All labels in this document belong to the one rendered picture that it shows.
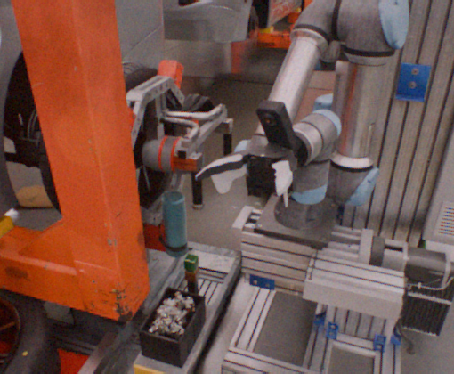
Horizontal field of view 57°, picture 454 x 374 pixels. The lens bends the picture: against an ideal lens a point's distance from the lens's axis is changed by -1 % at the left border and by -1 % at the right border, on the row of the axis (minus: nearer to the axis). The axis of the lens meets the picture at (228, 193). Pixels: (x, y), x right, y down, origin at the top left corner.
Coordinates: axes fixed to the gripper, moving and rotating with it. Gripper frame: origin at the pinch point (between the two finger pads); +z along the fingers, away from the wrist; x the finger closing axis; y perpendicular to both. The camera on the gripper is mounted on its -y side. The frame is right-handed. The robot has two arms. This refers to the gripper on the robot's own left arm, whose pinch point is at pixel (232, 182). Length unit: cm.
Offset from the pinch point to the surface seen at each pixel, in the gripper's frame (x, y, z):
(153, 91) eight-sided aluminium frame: 73, 3, -58
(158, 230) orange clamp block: 80, 59, -52
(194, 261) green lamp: 46, 52, -35
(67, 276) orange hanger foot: 73, 48, -6
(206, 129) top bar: 58, 18, -65
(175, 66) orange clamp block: 79, -2, -77
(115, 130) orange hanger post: 51, 3, -20
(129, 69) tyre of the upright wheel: 82, -5, -56
